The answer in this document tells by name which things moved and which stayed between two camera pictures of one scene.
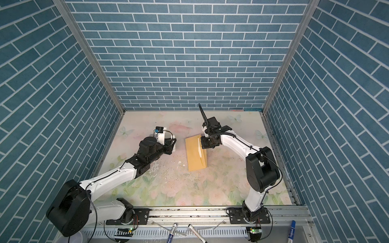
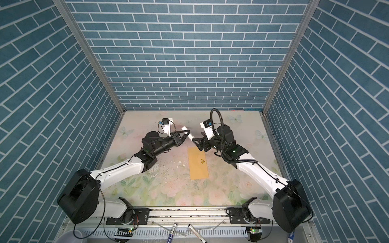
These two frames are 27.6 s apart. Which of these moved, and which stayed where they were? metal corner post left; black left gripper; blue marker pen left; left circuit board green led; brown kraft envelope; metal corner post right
Moved: black left gripper; brown kraft envelope
Stayed: metal corner post right; left circuit board green led; metal corner post left; blue marker pen left
